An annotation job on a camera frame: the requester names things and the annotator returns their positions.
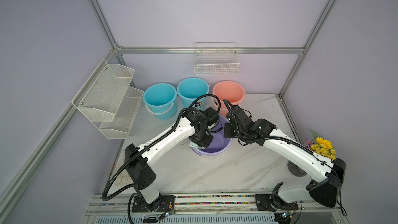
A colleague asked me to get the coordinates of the purple plastic bucket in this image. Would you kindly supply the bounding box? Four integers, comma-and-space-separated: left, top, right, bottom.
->
191, 115, 232, 156

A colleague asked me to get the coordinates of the teal plastic bucket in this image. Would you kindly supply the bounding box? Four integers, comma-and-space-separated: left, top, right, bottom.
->
177, 77, 210, 108
143, 83, 177, 120

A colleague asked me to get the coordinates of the pink plastic bucket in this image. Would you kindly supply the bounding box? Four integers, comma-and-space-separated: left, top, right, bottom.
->
212, 81, 246, 117

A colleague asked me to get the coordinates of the mint green microfiber cloth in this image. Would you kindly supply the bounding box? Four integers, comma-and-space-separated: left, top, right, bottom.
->
189, 141, 202, 149

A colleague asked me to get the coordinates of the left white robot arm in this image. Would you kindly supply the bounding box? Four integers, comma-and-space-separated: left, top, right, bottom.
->
124, 107, 219, 204

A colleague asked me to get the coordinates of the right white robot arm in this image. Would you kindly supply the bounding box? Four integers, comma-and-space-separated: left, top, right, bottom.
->
226, 103, 346, 207

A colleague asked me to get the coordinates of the dark flower vase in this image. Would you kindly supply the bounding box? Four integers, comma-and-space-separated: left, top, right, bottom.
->
287, 161, 307, 177

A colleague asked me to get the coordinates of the yellow artificial flower bouquet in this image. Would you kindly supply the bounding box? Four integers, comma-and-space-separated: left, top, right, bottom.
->
306, 129, 336, 160

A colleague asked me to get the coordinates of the white work glove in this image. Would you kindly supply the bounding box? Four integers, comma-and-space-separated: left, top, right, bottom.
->
114, 170, 133, 188

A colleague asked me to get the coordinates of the white mesh two-tier shelf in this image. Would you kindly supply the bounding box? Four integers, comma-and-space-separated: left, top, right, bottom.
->
72, 60, 144, 140

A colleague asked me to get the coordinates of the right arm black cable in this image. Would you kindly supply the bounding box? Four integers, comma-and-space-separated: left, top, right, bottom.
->
222, 99, 347, 217

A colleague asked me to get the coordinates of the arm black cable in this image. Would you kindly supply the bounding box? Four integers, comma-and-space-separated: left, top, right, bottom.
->
102, 94, 222, 224
222, 99, 347, 217

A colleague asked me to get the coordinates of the white wire wall basket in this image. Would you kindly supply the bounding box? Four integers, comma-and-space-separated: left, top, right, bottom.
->
193, 42, 240, 76

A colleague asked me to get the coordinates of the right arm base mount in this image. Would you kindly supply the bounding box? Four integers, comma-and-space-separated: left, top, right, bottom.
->
255, 183, 299, 212

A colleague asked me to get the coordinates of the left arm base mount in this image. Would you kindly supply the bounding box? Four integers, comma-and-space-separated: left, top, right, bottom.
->
131, 195, 175, 213

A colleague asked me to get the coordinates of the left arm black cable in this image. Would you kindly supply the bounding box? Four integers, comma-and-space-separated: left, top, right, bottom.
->
102, 94, 222, 224

